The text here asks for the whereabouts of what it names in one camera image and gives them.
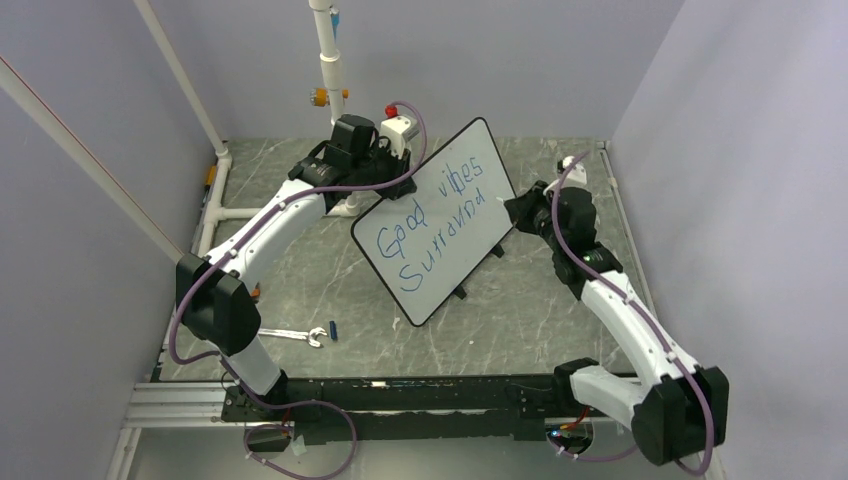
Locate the silver wrench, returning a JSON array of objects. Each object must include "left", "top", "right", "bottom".
[{"left": 258, "top": 327, "right": 328, "bottom": 348}]

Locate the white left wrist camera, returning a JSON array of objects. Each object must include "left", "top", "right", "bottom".
[{"left": 379, "top": 115, "right": 420, "bottom": 159}]

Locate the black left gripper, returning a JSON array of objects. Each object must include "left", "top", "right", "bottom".
[{"left": 352, "top": 140, "right": 416, "bottom": 202}]

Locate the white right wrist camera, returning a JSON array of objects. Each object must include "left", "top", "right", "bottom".
[{"left": 543, "top": 156, "right": 588, "bottom": 196}]

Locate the white whiteboard black frame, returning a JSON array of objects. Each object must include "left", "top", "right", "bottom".
[{"left": 351, "top": 117, "right": 516, "bottom": 327}]

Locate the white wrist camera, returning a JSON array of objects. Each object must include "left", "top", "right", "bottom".
[
  {"left": 543, "top": 156, "right": 588, "bottom": 196},
  {"left": 379, "top": 115, "right": 420, "bottom": 159}
]

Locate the aluminium extrusion frame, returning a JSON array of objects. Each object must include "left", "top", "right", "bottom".
[{"left": 106, "top": 382, "right": 225, "bottom": 479}]

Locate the white PVC pipe frame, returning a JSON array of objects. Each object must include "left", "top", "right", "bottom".
[{"left": 1, "top": 1, "right": 344, "bottom": 261}]

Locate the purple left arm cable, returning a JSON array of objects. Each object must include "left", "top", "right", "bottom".
[{"left": 167, "top": 100, "right": 429, "bottom": 480}]

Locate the yellow pipe clamp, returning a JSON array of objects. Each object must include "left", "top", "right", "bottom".
[{"left": 309, "top": 88, "right": 331, "bottom": 107}]

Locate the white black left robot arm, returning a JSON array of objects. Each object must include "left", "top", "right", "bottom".
[{"left": 174, "top": 114, "right": 424, "bottom": 420}]

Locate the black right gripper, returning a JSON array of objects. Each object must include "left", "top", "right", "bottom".
[{"left": 506, "top": 181, "right": 565, "bottom": 253}]

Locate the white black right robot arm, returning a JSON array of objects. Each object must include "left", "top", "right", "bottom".
[{"left": 504, "top": 181, "right": 730, "bottom": 474}]

